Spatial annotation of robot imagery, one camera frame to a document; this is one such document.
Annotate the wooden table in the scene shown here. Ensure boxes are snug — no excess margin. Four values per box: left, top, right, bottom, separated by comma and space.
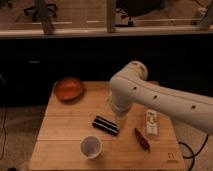
29, 82, 185, 171

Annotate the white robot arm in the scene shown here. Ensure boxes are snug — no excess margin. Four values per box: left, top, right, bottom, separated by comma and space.
109, 61, 213, 135

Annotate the black office chair centre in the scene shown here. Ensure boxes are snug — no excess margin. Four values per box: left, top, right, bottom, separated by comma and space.
116, 0, 165, 27

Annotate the black office chair left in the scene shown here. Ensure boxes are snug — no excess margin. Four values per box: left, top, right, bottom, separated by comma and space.
23, 3, 58, 22

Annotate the dark red chili pepper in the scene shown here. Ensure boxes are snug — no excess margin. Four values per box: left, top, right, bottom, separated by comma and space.
134, 128, 150, 150

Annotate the black office chair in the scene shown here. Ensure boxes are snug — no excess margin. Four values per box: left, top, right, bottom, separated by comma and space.
116, 0, 165, 27
23, 3, 58, 22

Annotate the white plastic bottle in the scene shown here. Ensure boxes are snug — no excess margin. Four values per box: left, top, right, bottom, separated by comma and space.
146, 109, 158, 135

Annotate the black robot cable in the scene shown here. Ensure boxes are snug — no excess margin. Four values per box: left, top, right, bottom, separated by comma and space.
178, 133, 210, 171

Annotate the orange ceramic bowl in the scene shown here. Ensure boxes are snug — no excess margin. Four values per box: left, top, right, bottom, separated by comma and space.
54, 77, 84, 101

